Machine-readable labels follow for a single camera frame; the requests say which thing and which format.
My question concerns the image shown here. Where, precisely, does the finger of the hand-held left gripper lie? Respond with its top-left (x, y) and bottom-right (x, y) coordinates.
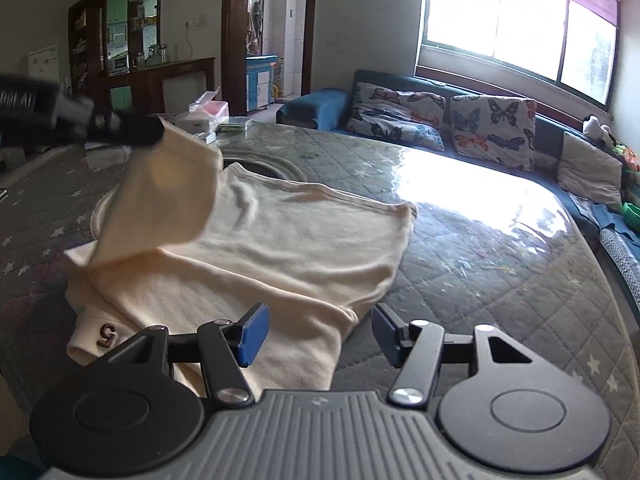
top-left (91, 113), bottom-right (167, 149)

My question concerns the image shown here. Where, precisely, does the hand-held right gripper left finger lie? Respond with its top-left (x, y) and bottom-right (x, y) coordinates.
top-left (102, 302), bottom-right (271, 409)

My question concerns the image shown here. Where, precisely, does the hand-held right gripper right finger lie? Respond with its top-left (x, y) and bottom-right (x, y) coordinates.
top-left (372, 302), bottom-right (535, 409)

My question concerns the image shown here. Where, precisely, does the cream shirt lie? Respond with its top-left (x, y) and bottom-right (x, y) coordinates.
top-left (64, 116), bottom-right (420, 405)

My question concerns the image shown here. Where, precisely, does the white board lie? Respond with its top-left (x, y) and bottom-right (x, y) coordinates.
top-left (26, 46), bottom-right (59, 87)

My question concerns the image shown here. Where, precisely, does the dark wooden display cabinet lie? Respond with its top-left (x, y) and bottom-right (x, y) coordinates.
top-left (67, 0), bottom-right (217, 117)

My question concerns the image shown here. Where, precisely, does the white box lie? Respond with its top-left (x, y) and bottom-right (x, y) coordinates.
top-left (172, 115), bottom-right (219, 134)

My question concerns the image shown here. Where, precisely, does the grey quilted star table cover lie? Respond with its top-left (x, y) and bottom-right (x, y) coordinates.
top-left (0, 122), bottom-right (640, 480)

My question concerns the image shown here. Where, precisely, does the blue cabinet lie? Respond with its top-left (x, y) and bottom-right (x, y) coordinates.
top-left (245, 54), bottom-right (279, 109)

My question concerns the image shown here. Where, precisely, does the blue sofa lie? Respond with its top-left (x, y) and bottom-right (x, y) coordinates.
top-left (276, 69), bottom-right (640, 322)

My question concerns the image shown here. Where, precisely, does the butterfly print pillow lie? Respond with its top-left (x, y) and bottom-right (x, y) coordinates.
top-left (345, 82), bottom-right (448, 153)
top-left (449, 94), bottom-right (538, 172)

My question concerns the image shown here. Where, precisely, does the blue sofa cover cloth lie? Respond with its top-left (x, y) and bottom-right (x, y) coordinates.
top-left (572, 194), bottom-right (640, 311)

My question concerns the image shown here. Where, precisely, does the grey pillow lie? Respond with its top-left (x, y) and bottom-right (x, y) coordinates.
top-left (556, 131), bottom-right (625, 212)

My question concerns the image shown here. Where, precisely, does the green bowl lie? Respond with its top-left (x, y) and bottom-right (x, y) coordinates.
top-left (620, 201), bottom-right (640, 232)

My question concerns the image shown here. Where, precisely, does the panda plush toy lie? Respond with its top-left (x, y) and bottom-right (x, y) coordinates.
top-left (582, 115), bottom-right (617, 147)

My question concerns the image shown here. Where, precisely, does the colourful plush toy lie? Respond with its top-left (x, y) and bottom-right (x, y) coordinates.
top-left (614, 144), bottom-right (640, 175)

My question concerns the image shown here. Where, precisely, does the window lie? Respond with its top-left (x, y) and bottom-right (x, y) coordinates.
top-left (416, 0), bottom-right (622, 113)

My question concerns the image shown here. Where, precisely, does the dark wooden door frame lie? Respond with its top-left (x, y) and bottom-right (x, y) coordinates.
top-left (221, 0), bottom-right (321, 117)

